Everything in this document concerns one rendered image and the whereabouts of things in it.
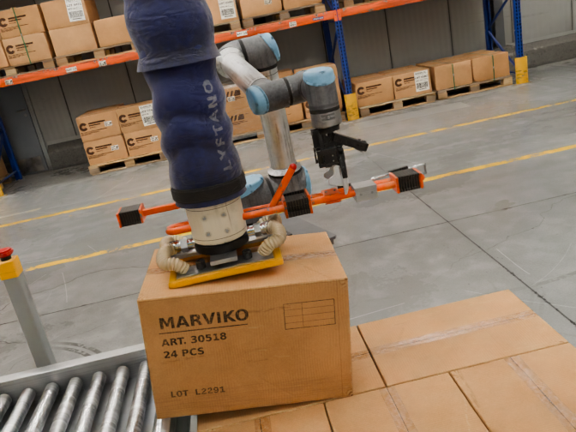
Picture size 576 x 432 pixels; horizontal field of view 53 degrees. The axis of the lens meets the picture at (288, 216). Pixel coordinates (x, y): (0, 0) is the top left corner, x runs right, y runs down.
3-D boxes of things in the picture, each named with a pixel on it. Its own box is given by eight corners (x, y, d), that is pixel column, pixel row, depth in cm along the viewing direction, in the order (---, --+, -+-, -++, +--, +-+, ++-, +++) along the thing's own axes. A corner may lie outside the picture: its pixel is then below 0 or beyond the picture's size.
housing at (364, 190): (357, 202, 179) (354, 189, 177) (351, 196, 185) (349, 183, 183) (378, 198, 179) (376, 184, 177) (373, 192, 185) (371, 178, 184)
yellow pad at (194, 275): (169, 290, 168) (165, 274, 166) (171, 276, 177) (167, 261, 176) (284, 264, 170) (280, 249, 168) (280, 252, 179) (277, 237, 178)
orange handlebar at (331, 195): (131, 247, 175) (128, 237, 173) (142, 217, 203) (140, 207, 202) (428, 183, 180) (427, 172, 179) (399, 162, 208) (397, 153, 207)
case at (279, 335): (157, 420, 175) (136, 300, 163) (170, 350, 213) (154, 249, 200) (353, 396, 179) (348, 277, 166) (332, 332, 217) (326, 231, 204)
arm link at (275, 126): (270, 201, 267) (231, 37, 232) (305, 190, 270) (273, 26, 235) (279, 214, 254) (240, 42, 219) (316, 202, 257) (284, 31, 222)
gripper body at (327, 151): (316, 165, 181) (309, 127, 177) (343, 159, 182) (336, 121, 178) (320, 171, 174) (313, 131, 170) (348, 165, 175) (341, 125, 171)
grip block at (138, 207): (119, 228, 198) (115, 214, 196) (123, 220, 206) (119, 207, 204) (144, 223, 198) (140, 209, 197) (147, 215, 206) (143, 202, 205)
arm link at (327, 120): (336, 105, 177) (343, 110, 168) (339, 121, 179) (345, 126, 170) (308, 111, 177) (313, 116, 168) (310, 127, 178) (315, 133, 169)
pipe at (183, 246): (166, 276, 169) (161, 258, 167) (172, 245, 192) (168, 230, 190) (281, 250, 171) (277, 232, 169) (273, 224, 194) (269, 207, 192)
